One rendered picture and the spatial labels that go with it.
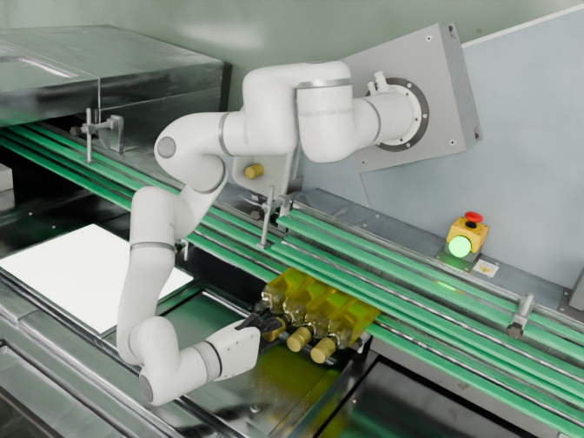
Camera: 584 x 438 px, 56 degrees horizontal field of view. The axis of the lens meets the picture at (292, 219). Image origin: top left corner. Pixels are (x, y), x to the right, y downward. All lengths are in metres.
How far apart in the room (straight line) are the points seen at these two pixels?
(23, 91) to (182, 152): 0.84
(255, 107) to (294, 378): 0.61
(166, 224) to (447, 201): 0.65
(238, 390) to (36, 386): 0.42
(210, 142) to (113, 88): 1.00
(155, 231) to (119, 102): 1.04
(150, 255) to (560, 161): 0.84
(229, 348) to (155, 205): 0.30
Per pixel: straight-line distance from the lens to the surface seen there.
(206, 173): 1.09
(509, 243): 1.33
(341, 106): 0.93
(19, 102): 1.80
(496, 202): 1.30
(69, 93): 1.90
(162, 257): 1.04
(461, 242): 1.24
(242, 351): 1.09
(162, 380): 1.00
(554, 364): 1.25
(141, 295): 1.10
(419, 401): 1.36
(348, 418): 1.26
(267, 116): 0.97
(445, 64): 1.15
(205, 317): 1.38
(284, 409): 1.19
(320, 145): 0.93
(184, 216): 1.12
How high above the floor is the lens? 1.96
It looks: 52 degrees down
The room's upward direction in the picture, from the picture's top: 120 degrees counter-clockwise
